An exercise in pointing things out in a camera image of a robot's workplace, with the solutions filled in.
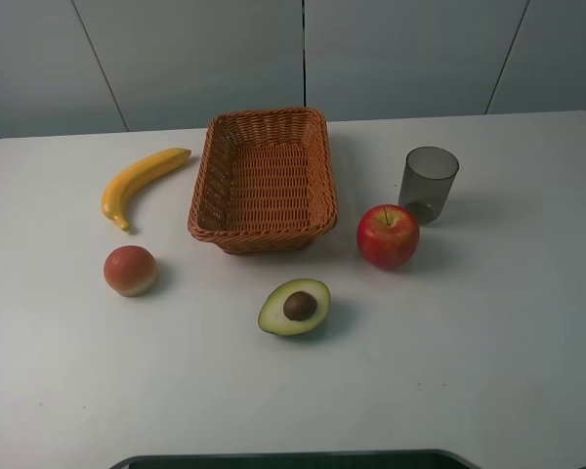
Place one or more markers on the orange peach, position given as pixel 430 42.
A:
pixel 130 270

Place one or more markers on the brown wicker basket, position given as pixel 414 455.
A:
pixel 265 182

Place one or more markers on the red apple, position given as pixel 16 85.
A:
pixel 387 236

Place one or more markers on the grey translucent plastic cup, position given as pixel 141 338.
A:
pixel 428 176

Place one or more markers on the halved avocado with pit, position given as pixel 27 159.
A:
pixel 296 307

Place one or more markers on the yellow banana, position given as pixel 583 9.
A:
pixel 129 182

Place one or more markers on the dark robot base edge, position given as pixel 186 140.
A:
pixel 414 458

